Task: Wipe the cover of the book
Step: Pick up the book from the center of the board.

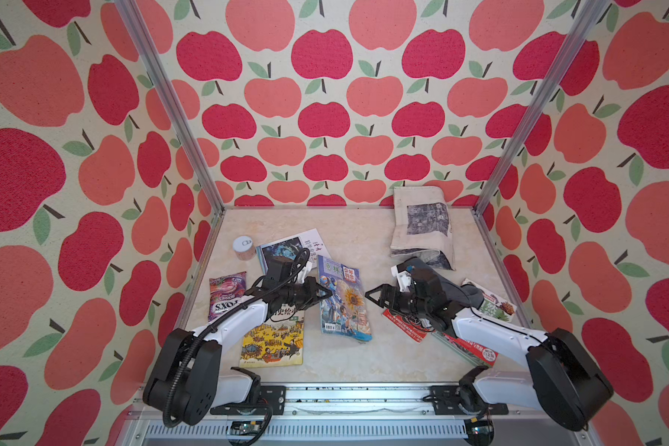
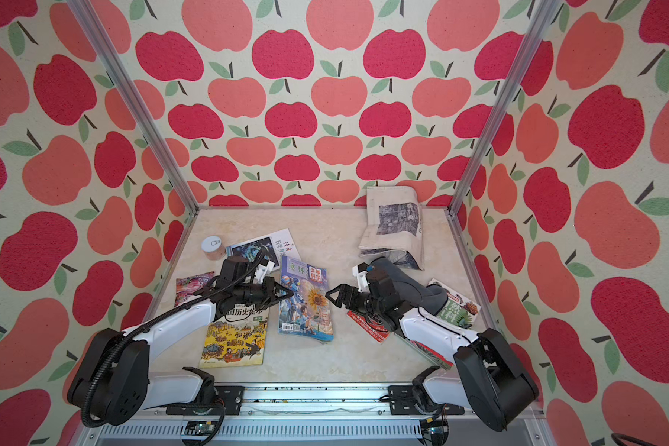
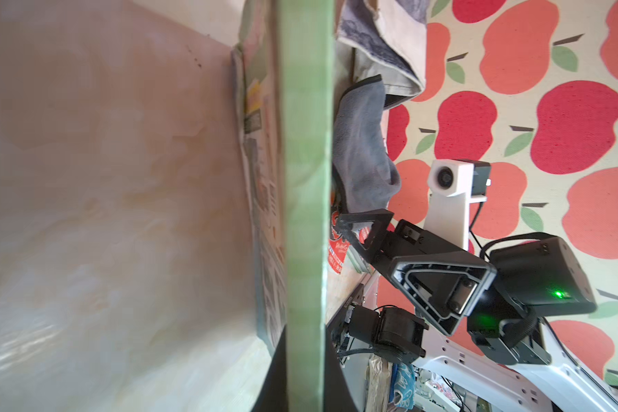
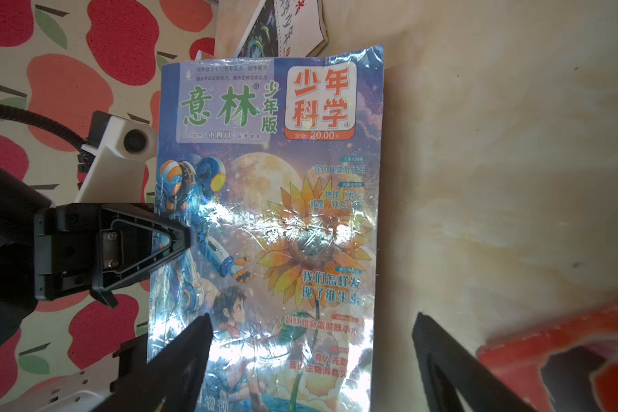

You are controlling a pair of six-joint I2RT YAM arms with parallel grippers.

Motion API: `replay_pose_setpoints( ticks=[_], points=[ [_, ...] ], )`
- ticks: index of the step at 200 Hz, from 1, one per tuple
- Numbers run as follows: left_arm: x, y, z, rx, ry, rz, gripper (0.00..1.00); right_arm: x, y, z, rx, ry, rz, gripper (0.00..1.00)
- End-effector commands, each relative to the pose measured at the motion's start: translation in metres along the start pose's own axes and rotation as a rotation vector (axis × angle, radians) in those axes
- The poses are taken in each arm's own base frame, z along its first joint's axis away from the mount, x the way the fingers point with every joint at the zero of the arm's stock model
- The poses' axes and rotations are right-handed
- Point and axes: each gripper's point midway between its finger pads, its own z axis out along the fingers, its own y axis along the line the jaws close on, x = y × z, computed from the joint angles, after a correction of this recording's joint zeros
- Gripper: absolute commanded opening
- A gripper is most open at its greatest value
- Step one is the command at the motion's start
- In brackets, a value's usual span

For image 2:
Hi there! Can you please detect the red black manga book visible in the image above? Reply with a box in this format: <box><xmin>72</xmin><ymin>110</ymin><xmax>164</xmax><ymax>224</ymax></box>
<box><xmin>348</xmin><ymin>311</ymin><xmax>390</xmax><ymax>344</ymax></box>

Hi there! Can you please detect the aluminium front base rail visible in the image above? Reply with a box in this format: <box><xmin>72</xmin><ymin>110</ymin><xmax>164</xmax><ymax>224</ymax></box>
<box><xmin>74</xmin><ymin>383</ymin><xmax>554</xmax><ymax>445</ymax></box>

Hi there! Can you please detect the white book with blue vortex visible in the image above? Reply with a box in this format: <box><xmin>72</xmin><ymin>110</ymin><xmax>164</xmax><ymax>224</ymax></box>
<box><xmin>226</xmin><ymin>229</ymin><xmax>300</xmax><ymax>271</ymax></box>

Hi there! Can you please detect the yellow Chinese history picture book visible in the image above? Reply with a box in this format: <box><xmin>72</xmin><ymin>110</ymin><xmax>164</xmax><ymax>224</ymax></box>
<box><xmin>199</xmin><ymin>304</ymin><xmax>269</xmax><ymax>368</ymax></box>

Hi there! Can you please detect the clear tape roll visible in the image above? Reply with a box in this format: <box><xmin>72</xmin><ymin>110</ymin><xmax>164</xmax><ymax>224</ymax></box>
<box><xmin>201</xmin><ymin>235</ymin><xmax>226</xmax><ymax>261</ymax></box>

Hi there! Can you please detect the grey green microfibre cloth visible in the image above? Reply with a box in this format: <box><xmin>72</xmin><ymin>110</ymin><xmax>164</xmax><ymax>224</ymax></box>
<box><xmin>371</xmin><ymin>258</ymin><xmax>449</xmax><ymax>316</ymax></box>

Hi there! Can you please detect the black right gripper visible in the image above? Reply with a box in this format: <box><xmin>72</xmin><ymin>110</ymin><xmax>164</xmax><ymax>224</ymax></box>
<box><xmin>327</xmin><ymin>282</ymin><xmax>383</xmax><ymax>317</ymax></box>

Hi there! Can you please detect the red green cover book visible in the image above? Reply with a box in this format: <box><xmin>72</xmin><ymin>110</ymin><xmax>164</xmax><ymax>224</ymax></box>
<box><xmin>407</xmin><ymin>278</ymin><xmax>481</xmax><ymax>370</ymax></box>

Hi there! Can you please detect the cream printed canvas bag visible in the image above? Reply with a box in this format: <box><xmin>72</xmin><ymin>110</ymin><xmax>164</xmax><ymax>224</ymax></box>
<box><xmin>359</xmin><ymin>186</ymin><xmax>424</xmax><ymax>271</ymax></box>

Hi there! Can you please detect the left rear aluminium corner post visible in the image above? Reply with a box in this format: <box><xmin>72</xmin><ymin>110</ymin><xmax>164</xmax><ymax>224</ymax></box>
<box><xmin>67</xmin><ymin>1</ymin><xmax>200</xmax><ymax>216</ymax></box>

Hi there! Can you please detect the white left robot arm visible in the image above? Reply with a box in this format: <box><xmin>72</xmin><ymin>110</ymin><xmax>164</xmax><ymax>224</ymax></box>
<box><xmin>67</xmin><ymin>255</ymin><xmax>294</xmax><ymax>429</ymax></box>

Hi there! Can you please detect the blue robot sunflower magazine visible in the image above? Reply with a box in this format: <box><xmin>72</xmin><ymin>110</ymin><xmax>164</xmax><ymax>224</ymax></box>
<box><xmin>278</xmin><ymin>256</ymin><xmax>334</xmax><ymax>343</ymax></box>

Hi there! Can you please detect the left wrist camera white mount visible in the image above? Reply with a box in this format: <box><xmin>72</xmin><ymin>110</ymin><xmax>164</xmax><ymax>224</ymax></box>
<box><xmin>251</xmin><ymin>259</ymin><xmax>276</xmax><ymax>284</ymax></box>

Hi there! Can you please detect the aluminium corner post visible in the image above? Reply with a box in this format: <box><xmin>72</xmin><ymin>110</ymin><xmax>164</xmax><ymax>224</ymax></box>
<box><xmin>67</xmin><ymin>1</ymin><xmax>200</xmax><ymax>216</ymax></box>
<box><xmin>446</xmin><ymin>0</ymin><xmax>563</xmax><ymax>221</ymax></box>

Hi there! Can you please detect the purple candy bag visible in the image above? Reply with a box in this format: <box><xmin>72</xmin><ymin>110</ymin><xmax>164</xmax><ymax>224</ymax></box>
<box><xmin>175</xmin><ymin>271</ymin><xmax>215</xmax><ymax>307</ymax></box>

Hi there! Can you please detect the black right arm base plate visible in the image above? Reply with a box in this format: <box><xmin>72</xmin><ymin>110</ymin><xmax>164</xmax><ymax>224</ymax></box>
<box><xmin>379</xmin><ymin>385</ymin><xmax>466</xmax><ymax>418</ymax></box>

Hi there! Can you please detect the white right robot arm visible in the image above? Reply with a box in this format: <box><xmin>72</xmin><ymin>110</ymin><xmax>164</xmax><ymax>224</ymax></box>
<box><xmin>326</xmin><ymin>268</ymin><xmax>539</xmax><ymax>432</ymax></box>

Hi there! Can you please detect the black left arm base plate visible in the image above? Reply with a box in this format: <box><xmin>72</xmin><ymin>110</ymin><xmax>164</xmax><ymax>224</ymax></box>
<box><xmin>200</xmin><ymin>385</ymin><xmax>245</xmax><ymax>416</ymax></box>

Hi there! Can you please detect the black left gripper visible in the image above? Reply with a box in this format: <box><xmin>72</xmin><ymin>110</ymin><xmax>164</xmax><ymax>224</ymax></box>
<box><xmin>234</xmin><ymin>276</ymin><xmax>295</xmax><ymax>310</ymax></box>

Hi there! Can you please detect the right rear aluminium corner post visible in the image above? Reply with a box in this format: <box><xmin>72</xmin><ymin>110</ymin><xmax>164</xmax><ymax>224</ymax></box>
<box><xmin>446</xmin><ymin>0</ymin><xmax>563</xmax><ymax>221</ymax></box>

